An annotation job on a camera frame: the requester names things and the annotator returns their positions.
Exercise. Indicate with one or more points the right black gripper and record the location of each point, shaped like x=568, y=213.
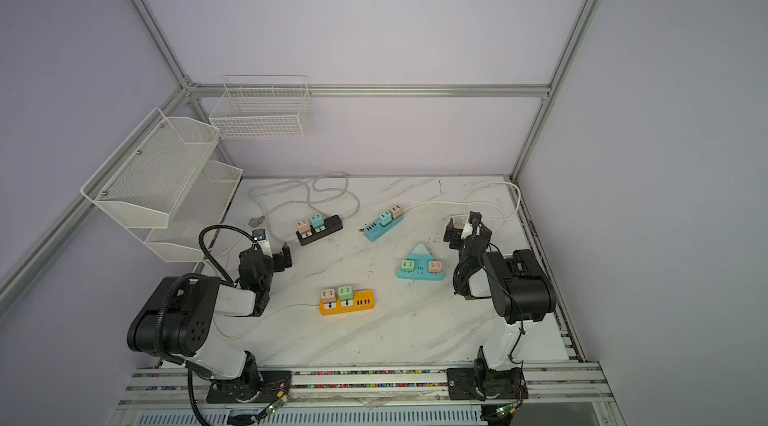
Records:
x=466, y=239

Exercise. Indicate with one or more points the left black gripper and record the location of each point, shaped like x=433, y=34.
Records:
x=274, y=258

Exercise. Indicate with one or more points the pink plug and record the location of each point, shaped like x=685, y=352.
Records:
x=396, y=212
x=435, y=267
x=304, y=227
x=328, y=296

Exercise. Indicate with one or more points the black power strip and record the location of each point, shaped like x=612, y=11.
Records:
x=332, y=225

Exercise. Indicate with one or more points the green plug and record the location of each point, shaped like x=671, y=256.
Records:
x=345, y=293
x=407, y=266

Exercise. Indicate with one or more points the orange power strip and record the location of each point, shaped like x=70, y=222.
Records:
x=363, y=300

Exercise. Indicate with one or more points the teal plug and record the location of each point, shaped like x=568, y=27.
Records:
x=317, y=221
x=385, y=218

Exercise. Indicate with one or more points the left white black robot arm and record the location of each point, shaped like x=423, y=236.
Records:
x=176, y=323

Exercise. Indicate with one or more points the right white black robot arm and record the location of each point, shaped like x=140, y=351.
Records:
x=521, y=294

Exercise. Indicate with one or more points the pink plug on triangular strip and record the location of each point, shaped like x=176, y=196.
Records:
x=435, y=267

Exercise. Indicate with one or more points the green plug on triangular strip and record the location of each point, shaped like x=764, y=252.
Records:
x=407, y=266

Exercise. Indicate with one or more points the pink plug on blue strip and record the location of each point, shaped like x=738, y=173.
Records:
x=396, y=212

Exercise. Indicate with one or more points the teal plug on blue strip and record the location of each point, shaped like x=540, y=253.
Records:
x=385, y=218

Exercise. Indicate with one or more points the teal triangular power strip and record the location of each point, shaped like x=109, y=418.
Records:
x=421, y=256

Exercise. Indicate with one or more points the lower white mesh shelf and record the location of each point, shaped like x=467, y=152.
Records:
x=205, y=205

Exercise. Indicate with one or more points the white mesh shelf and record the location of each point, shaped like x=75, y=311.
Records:
x=205, y=205
x=143, y=184

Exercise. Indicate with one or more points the blue power strip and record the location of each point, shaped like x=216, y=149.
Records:
x=374, y=231

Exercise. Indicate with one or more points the upper white mesh shelf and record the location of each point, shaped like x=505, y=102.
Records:
x=143, y=184

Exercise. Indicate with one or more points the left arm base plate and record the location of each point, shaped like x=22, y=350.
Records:
x=266, y=387

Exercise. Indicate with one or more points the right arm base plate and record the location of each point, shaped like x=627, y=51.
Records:
x=469, y=384

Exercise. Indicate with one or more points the aluminium mounting rail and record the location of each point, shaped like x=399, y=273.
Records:
x=384, y=386

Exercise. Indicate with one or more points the white wire basket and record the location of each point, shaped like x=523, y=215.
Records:
x=263, y=107

